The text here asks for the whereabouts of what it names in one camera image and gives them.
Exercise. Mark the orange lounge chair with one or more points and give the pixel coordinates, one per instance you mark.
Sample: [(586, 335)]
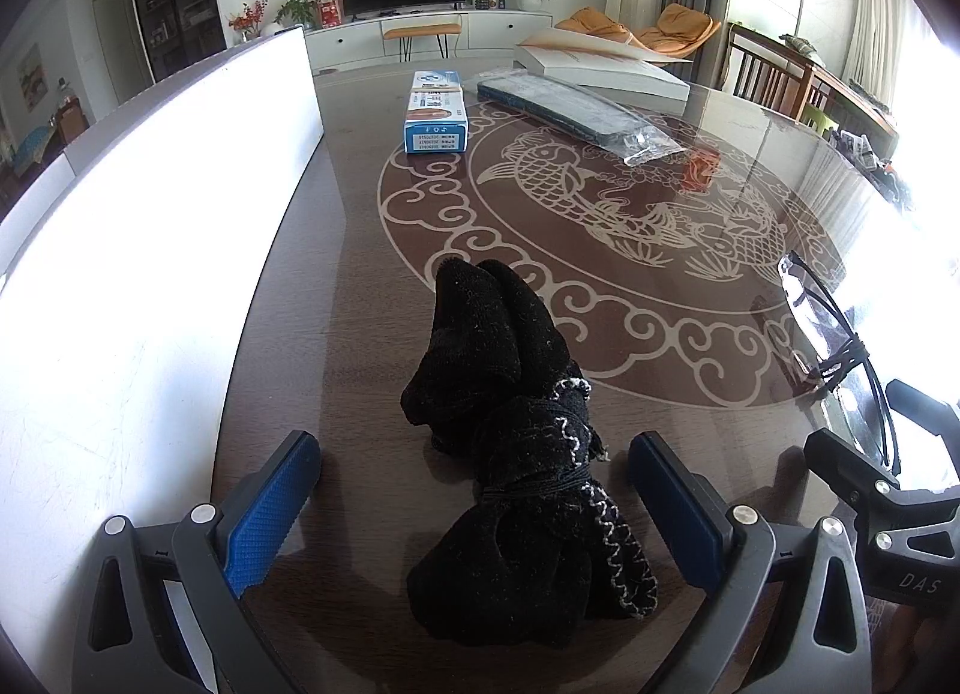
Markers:
[(675, 26)]

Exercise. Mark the red gift box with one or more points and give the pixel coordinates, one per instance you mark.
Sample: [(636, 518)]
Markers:
[(330, 9)]

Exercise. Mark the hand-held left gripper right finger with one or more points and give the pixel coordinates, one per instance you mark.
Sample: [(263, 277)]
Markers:
[(675, 514)]

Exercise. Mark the blue and white box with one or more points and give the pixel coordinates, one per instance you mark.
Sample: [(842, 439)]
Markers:
[(435, 112)]

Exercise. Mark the green plastic stool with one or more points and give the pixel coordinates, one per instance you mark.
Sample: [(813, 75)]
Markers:
[(816, 122)]

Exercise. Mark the white flat box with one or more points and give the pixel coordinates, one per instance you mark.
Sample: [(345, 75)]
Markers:
[(600, 75)]

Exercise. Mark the white television cabinet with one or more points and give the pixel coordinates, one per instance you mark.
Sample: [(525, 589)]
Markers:
[(487, 30)]

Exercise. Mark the white sheer curtain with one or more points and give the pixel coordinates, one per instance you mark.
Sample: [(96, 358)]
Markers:
[(874, 26)]

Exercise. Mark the black knitted cloth bundle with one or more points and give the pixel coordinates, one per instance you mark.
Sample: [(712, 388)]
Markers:
[(510, 454)]

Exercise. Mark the orange stool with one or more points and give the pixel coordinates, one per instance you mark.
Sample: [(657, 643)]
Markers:
[(420, 30)]

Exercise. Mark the wooden chair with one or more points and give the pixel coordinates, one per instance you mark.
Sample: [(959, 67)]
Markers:
[(757, 67), (855, 109)]

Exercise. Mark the beige cardboard sheet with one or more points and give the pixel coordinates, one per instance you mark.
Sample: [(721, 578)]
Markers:
[(577, 42)]

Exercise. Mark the red flowers in white vase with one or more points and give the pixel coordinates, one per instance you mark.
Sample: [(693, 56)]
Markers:
[(247, 18)]

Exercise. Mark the framed wall picture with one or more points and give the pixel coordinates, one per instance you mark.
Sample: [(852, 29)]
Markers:
[(30, 75)]

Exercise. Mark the bushy green potted plant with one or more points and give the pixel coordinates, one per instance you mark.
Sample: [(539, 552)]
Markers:
[(300, 7)]

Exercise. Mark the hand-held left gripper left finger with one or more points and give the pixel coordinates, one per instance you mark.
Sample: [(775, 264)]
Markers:
[(266, 514)]

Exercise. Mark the clear bag with dark case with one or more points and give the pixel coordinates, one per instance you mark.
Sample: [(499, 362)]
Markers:
[(555, 105)]

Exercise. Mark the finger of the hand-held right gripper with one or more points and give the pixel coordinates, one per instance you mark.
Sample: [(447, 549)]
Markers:
[(919, 405), (847, 461)]

